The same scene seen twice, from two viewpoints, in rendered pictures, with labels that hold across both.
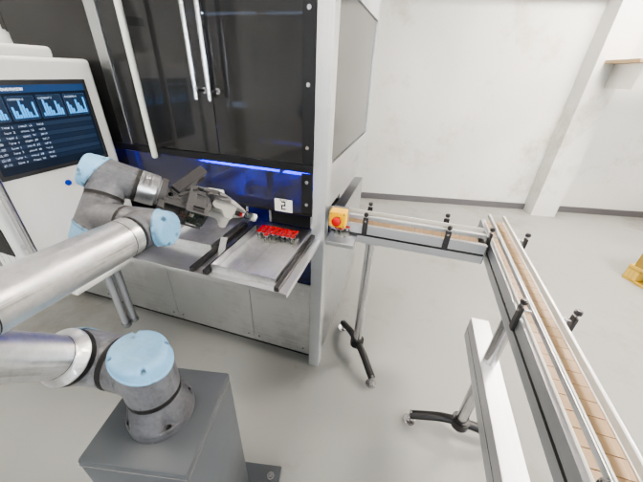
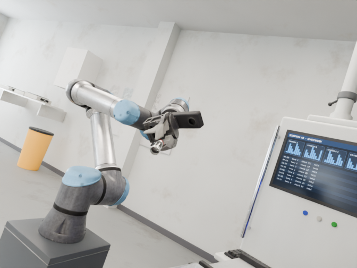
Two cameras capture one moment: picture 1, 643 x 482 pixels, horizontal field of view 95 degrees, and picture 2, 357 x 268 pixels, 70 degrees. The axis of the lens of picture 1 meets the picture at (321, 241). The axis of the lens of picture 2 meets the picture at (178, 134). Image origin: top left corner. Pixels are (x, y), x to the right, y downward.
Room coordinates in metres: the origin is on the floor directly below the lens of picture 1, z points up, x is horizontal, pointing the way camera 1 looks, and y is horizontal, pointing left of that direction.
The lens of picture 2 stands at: (1.05, -0.32, 1.19)
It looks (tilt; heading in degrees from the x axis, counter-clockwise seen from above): 3 degrees up; 116
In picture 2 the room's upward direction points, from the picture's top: 19 degrees clockwise
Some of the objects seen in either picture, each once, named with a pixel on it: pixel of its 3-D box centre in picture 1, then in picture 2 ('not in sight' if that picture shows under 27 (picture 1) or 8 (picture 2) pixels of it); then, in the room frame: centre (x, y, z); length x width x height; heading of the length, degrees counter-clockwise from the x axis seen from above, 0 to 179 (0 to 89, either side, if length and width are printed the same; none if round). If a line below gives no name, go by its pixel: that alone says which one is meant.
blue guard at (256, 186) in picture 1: (128, 167); not in sight; (1.44, 0.98, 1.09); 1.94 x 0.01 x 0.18; 74
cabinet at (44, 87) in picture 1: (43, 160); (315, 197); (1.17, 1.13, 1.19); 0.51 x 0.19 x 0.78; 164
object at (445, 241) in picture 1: (405, 229); not in sight; (1.23, -0.39, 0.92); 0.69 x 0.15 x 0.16; 74
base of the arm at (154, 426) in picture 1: (158, 399); (67, 218); (0.42, 0.38, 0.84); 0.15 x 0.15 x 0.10
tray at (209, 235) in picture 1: (209, 226); not in sight; (1.22, 0.53, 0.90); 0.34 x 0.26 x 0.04; 164
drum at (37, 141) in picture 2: not in sight; (34, 148); (-3.08, 2.84, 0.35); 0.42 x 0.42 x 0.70
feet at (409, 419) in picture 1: (457, 427); not in sight; (0.81, -0.70, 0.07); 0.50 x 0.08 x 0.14; 74
